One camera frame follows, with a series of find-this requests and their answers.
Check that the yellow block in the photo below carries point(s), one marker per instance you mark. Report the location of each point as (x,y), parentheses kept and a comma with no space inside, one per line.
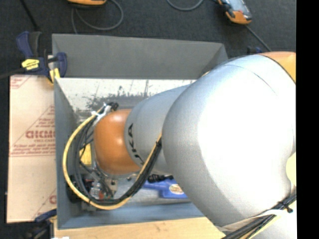
(86,155)

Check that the blue bottle with round label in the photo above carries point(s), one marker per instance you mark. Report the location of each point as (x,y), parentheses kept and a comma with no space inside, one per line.
(164,189)

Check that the brown cardboard board red print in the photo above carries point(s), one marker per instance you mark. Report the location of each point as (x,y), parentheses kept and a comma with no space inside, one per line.
(30,173)

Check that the grey metal bin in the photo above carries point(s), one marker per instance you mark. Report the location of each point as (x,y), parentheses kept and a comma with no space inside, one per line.
(129,58)

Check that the black cylinder on white bracket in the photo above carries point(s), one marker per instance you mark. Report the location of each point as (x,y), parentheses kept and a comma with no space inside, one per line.
(159,178)

